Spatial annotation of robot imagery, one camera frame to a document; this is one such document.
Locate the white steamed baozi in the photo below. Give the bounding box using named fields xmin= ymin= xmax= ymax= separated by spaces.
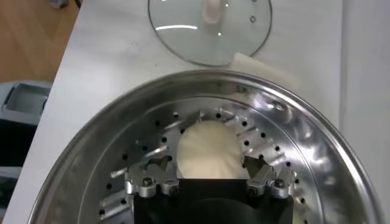
xmin=175 ymin=119 xmax=250 ymax=180

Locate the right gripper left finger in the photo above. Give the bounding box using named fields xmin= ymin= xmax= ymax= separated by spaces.
xmin=123 ymin=155 xmax=180 ymax=198

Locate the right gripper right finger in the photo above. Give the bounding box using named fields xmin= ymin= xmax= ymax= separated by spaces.
xmin=243 ymin=155 xmax=296 ymax=200

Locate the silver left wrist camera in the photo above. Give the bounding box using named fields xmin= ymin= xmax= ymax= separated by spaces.
xmin=48 ymin=0 xmax=70 ymax=9

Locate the perforated steel steamer basket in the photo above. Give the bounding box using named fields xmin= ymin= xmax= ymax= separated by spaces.
xmin=27 ymin=69 xmax=385 ymax=224

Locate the glass lid with white handle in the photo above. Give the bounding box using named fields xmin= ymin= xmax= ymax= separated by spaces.
xmin=147 ymin=0 xmax=273 ymax=67

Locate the grey plastic bin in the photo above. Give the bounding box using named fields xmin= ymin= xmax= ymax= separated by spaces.
xmin=0 ymin=80 xmax=52 ymax=219

